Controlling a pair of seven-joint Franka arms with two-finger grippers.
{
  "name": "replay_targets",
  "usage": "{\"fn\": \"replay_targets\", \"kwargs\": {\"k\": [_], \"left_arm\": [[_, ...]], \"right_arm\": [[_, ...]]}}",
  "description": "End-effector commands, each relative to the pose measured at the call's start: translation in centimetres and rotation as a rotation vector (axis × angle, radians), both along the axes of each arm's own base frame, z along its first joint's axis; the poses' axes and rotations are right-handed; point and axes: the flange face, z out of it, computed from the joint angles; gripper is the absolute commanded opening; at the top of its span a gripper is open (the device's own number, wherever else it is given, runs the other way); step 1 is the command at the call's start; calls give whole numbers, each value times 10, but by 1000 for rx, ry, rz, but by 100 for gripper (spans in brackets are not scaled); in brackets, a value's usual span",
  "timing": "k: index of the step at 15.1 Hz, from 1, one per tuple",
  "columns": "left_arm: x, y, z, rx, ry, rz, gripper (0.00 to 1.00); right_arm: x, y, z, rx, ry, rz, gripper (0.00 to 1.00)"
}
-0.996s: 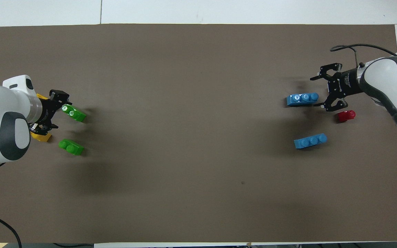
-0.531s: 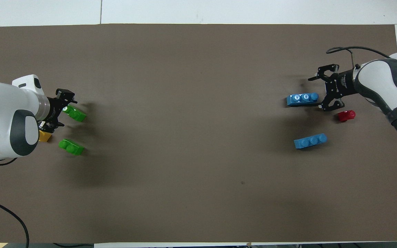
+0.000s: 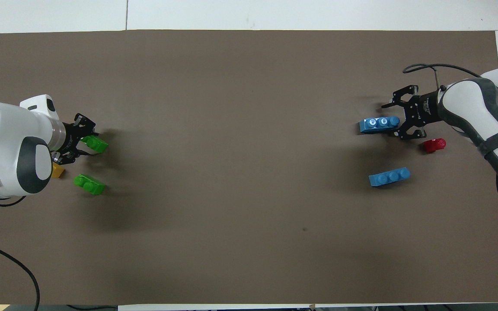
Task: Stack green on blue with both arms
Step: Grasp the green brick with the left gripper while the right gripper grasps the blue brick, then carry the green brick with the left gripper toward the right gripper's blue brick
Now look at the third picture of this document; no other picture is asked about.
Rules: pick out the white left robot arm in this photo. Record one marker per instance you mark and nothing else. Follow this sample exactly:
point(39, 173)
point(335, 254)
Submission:
point(7, 129)

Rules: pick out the green two-stud brick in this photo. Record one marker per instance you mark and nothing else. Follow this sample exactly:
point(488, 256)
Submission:
point(97, 144)
point(90, 185)

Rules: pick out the blue three-stud brick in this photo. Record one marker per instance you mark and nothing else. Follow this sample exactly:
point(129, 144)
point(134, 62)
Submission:
point(387, 178)
point(374, 126)

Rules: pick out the red one-stud brick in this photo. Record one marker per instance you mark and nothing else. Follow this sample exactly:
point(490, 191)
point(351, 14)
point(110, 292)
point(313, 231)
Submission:
point(434, 146)

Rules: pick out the yellow two-stud brick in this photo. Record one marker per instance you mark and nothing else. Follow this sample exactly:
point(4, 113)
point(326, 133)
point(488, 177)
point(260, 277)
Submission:
point(59, 171)

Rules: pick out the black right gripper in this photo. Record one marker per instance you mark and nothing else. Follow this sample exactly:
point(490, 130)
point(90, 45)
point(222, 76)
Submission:
point(424, 110)

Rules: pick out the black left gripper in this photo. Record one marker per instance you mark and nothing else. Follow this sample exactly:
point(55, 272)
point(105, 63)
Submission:
point(69, 140)

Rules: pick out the brown table mat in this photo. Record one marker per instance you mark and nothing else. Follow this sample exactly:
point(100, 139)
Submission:
point(249, 172)

